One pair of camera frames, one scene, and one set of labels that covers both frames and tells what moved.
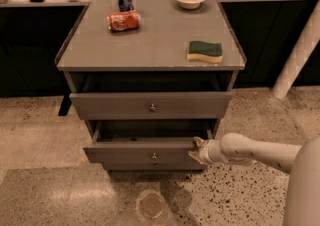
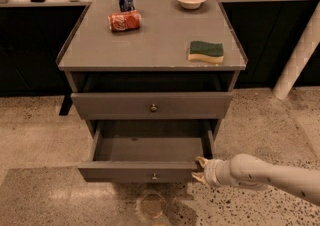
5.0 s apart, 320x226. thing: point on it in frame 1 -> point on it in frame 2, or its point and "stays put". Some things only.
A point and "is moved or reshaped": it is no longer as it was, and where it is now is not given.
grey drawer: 145,141 is moved or reshaped
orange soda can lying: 123,21 stays put
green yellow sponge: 205,51 stays put
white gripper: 207,152 -> 211,172
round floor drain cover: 152,206 stays put
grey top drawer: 152,105 stays put
